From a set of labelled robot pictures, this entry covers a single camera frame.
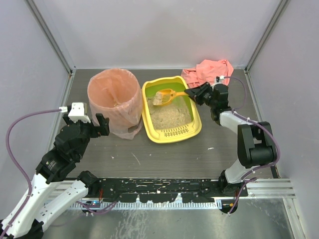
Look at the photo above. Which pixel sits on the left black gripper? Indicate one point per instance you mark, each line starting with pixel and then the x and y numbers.
pixel 89 128

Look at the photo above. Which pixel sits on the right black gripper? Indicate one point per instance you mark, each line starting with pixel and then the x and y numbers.
pixel 204 93

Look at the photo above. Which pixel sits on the bin with pink bag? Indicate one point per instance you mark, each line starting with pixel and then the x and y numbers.
pixel 117 95

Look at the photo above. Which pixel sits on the yellow green litter box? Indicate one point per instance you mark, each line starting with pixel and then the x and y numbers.
pixel 173 134

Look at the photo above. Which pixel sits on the orange litter scoop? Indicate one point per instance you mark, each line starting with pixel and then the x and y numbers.
pixel 166 96

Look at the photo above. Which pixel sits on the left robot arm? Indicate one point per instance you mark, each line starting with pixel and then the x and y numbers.
pixel 32 215

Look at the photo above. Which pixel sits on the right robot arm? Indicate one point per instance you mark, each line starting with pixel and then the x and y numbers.
pixel 256 147

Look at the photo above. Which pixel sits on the cat litter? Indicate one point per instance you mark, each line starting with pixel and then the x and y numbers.
pixel 170 116

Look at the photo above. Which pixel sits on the pink cloth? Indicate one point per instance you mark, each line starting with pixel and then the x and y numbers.
pixel 207 71

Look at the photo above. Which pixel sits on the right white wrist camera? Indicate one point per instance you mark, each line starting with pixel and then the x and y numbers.
pixel 220 80

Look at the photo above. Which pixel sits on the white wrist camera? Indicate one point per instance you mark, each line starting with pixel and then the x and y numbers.
pixel 220 80
pixel 75 112

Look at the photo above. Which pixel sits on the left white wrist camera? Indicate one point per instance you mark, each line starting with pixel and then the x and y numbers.
pixel 75 112

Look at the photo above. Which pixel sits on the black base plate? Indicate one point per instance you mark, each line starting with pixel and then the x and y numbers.
pixel 160 190

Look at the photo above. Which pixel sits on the slotted cable duct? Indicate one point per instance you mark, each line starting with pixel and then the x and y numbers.
pixel 176 205

